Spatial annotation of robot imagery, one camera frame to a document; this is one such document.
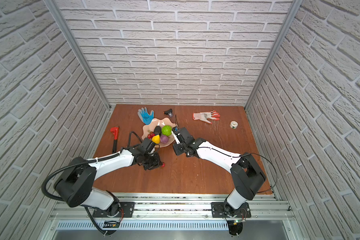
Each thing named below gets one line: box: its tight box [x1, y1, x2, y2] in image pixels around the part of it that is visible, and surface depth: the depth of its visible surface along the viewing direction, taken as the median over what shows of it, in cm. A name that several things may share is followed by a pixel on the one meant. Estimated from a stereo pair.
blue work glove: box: [137, 107, 155, 125], surface depth 116 cm
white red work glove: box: [192, 110, 221, 124], surface depth 116 cm
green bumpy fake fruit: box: [161, 125, 172, 136], surface depth 99 cm
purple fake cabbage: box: [160, 135, 169, 144], surface depth 97 cm
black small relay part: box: [163, 108, 173, 118], surface depth 116 cm
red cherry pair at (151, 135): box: [147, 131, 156, 139], surface depth 99 cm
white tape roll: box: [229, 120, 239, 129], surface depth 109 cm
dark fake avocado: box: [154, 125, 162, 136], surface depth 102 cm
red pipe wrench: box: [110, 126, 119, 153], surface depth 102 cm
